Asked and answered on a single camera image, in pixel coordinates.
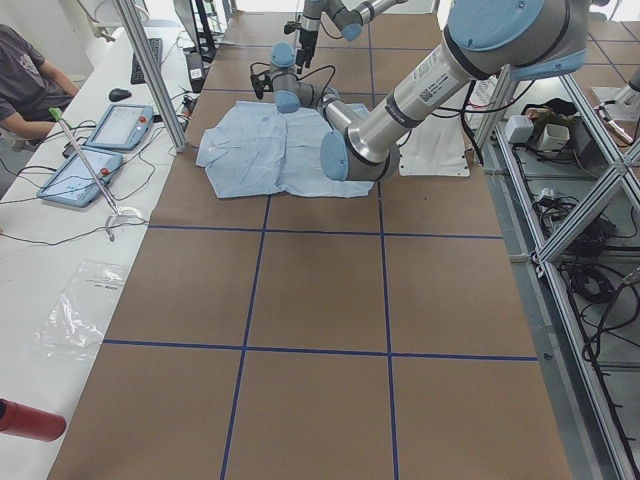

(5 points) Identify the aluminium frame post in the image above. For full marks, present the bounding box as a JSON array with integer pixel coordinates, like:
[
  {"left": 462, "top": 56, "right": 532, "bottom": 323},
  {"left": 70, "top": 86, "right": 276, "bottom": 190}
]
[{"left": 114, "top": 0, "right": 187, "bottom": 153}]

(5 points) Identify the upper teach pendant tablet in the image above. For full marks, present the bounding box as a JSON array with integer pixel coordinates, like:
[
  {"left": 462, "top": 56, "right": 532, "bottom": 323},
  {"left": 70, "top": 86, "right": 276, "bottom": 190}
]
[{"left": 85, "top": 104, "right": 154, "bottom": 152}]

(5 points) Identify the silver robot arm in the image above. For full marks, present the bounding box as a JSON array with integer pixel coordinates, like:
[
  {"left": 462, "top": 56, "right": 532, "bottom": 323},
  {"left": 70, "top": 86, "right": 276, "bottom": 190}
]
[
  {"left": 250, "top": 0, "right": 590, "bottom": 181},
  {"left": 284, "top": 0, "right": 404, "bottom": 73}
]

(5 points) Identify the black keyboard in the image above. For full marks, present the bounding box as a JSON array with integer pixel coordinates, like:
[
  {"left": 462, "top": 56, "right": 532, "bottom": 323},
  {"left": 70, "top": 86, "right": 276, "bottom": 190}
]
[{"left": 129, "top": 37, "right": 165, "bottom": 85}]

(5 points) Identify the red bottle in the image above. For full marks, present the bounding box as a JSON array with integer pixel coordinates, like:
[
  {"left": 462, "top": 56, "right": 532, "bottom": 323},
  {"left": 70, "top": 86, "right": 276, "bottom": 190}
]
[{"left": 1, "top": 399, "right": 67, "bottom": 442}]

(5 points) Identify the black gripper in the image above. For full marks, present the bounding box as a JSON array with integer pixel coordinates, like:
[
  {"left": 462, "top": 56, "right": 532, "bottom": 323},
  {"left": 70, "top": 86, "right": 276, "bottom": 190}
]
[
  {"left": 295, "top": 28, "right": 318, "bottom": 74},
  {"left": 257, "top": 74, "right": 273, "bottom": 93}
]

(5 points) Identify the metal grabber stick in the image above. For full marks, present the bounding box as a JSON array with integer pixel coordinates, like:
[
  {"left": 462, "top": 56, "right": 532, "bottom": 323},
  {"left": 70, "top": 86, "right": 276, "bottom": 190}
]
[{"left": 49, "top": 107, "right": 146, "bottom": 242}]

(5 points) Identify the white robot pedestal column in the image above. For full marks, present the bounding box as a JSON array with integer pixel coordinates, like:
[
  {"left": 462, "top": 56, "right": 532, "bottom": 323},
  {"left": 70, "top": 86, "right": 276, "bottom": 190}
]
[{"left": 399, "top": 110, "right": 470, "bottom": 178}]

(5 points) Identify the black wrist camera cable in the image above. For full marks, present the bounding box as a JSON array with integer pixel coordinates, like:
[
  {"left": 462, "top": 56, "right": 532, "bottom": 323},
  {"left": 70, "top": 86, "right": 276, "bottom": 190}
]
[{"left": 249, "top": 60, "right": 337, "bottom": 104}]

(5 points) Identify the lower teach pendant tablet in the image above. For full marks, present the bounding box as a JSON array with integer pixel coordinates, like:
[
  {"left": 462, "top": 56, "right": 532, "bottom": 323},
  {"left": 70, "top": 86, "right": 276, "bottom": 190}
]
[{"left": 36, "top": 147, "right": 123, "bottom": 208}]

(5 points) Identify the clear plastic bag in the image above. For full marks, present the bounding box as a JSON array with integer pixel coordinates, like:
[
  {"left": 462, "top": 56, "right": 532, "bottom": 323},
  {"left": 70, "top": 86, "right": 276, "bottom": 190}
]
[{"left": 25, "top": 260, "right": 131, "bottom": 366}]

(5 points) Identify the light blue striped shirt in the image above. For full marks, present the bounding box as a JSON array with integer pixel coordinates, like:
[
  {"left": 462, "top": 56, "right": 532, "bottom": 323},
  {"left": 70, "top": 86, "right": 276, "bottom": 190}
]
[{"left": 196, "top": 101, "right": 373, "bottom": 199}]

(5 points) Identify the black computer mouse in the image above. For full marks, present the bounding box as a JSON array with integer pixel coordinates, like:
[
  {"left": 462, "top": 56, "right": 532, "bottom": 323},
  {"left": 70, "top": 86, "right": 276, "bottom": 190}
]
[{"left": 108, "top": 88, "right": 132, "bottom": 102}]

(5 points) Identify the teach pendant tablet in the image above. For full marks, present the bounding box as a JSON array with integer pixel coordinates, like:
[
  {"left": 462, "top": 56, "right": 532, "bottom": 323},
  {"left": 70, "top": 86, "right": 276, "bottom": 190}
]
[
  {"left": 85, "top": 104, "right": 154, "bottom": 152},
  {"left": 36, "top": 147, "right": 123, "bottom": 208}
]

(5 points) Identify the seated person grey shirt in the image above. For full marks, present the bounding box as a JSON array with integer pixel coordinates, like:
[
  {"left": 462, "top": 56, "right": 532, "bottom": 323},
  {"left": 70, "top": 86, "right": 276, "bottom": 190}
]
[{"left": 1, "top": 25, "right": 79, "bottom": 141}]

